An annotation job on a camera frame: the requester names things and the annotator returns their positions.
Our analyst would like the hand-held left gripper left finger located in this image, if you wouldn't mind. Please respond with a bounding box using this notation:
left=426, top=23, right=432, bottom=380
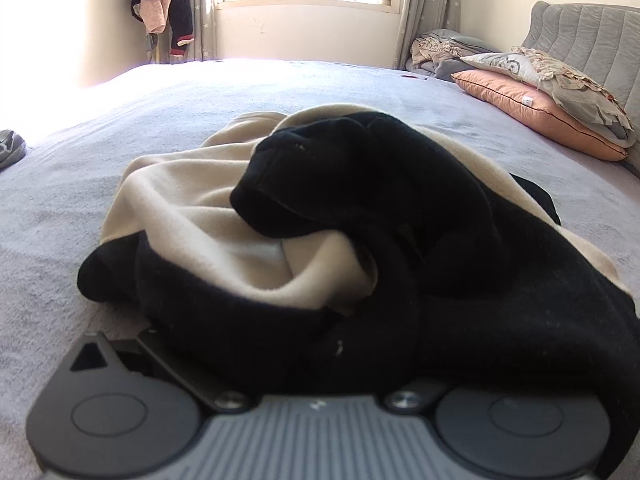
left=67, top=329, right=250, bottom=413

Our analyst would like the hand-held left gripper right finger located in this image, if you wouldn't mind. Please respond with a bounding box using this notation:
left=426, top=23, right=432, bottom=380
left=382, top=382, right=451, bottom=413

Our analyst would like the beige and black sweatshirt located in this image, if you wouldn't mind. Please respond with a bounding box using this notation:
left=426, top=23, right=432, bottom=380
left=77, top=105, right=640, bottom=480

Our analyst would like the crumpled grey garment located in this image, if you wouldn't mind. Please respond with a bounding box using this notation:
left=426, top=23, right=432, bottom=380
left=0, top=129, right=27, bottom=171

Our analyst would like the pink pillow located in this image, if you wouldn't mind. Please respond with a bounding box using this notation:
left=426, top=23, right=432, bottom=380
left=451, top=69, right=628, bottom=162

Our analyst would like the grey bedding pile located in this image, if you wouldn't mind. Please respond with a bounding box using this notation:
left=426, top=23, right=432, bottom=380
left=405, top=29, right=501, bottom=81

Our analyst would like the white printed pillow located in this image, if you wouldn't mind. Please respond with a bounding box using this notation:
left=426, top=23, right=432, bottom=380
left=460, top=51, right=546, bottom=86

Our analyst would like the beige ruffled cloth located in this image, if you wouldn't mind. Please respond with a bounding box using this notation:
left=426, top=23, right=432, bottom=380
left=411, top=35, right=466, bottom=66

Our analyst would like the grey patterned pillow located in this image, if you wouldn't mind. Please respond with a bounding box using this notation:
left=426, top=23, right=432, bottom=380
left=510, top=46, right=638, bottom=148

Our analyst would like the hanging pink garment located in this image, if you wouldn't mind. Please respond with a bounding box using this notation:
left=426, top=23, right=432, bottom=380
left=132, top=0, right=168, bottom=35

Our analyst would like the hanging dark jacket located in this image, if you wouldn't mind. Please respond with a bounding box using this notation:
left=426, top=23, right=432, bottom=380
left=124, top=0, right=195, bottom=63

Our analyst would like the grey quilted headboard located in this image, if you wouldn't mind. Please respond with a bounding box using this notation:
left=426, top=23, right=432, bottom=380
left=520, top=1, right=640, bottom=178

